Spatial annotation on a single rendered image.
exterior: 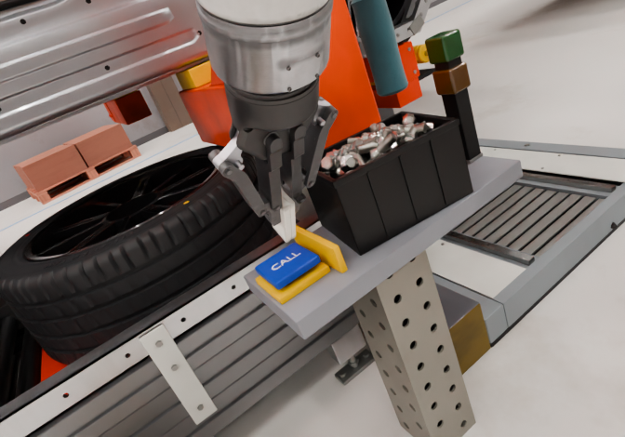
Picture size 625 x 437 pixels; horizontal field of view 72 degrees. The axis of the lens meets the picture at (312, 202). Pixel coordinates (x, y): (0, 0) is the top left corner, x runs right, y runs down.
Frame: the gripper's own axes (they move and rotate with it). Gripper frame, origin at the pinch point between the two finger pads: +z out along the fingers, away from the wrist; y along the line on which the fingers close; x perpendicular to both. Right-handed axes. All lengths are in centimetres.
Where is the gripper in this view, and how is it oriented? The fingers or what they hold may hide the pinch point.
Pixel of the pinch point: (283, 215)
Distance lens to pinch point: 49.5
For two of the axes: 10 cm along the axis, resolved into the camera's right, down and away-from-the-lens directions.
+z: -0.1, 5.9, 8.0
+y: 7.9, -4.9, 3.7
